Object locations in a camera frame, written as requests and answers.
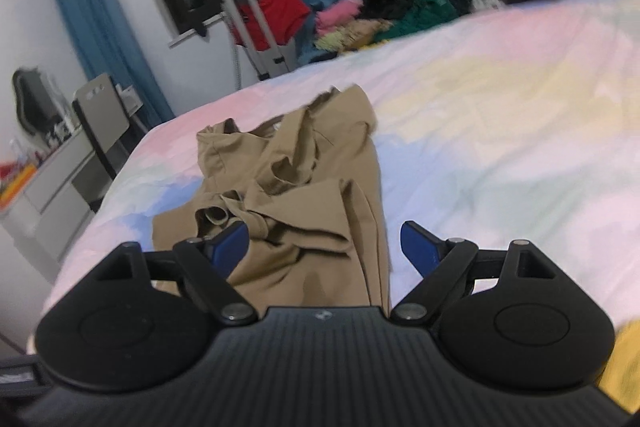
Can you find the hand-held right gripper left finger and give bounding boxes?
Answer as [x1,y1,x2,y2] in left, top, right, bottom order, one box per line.
[95,220,259,326]

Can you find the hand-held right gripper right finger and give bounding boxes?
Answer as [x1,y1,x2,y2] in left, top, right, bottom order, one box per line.
[390,220,557,326]

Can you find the pastel rainbow bed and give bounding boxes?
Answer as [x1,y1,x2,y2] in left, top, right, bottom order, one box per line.
[39,0,640,358]

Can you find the orange box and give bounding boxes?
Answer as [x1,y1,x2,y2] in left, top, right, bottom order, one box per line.
[0,161,40,210]

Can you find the grey chair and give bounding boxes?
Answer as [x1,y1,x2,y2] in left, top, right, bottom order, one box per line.
[72,73,152,214]

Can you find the yellow cloth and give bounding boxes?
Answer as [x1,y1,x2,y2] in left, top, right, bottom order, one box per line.
[597,324,640,414]

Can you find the tan printed shirt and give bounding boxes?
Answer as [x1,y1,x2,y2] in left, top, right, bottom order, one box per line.
[151,84,392,315]

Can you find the pink garment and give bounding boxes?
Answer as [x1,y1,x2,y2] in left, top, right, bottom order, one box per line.
[314,0,364,34]

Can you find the wavy framed mirror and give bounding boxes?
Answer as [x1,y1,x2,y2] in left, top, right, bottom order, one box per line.
[12,67,77,144]

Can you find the red garment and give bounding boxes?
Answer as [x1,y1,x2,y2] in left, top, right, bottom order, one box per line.
[238,0,313,50]

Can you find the green garment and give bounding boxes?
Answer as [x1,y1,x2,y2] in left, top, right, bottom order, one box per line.
[374,0,459,44]

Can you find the pale yellow garment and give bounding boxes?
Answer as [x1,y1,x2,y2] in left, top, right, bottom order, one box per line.
[314,19,395,54]

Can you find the grey dressing desk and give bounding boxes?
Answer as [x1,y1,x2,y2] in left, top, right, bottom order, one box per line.
[0,126,122,284]

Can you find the silver garment steamer stand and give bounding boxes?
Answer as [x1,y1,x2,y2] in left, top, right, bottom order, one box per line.
[189,0,297,84]

